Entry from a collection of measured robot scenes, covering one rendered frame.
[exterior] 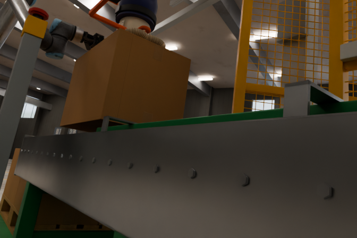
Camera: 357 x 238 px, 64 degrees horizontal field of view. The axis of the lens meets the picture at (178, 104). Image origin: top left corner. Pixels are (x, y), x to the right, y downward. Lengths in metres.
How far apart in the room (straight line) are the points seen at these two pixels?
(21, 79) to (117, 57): 0.37
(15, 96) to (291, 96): 0.94
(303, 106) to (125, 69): 0.96
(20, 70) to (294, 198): 0.99
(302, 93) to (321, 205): 0.13
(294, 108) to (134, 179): 0.31
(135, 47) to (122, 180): 0.81
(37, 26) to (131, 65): 0.38
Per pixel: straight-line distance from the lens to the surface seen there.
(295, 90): 0.36
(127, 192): 0.55
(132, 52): 1.26
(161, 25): 5.46
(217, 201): 0.37
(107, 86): 1.18
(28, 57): 1.15
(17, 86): 1.12
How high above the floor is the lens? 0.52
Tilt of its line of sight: 14 degrees up
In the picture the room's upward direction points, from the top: 8 degrees clockwise
